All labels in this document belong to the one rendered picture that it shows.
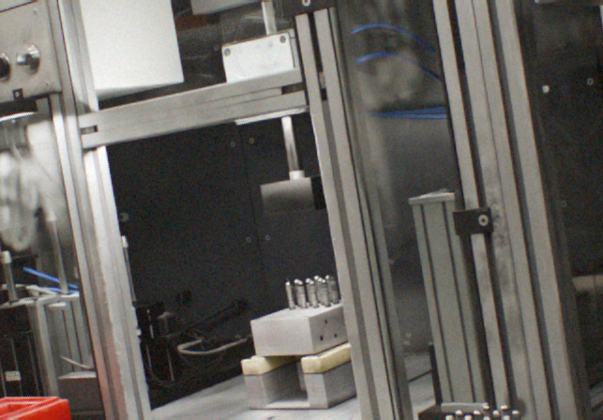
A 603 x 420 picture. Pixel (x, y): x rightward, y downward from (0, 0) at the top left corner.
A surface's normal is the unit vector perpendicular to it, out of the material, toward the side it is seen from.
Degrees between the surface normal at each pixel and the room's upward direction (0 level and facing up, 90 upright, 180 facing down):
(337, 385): 90
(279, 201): 90
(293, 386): 90
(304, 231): 90
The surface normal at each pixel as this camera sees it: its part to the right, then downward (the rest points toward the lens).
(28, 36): -0.58, 0.14
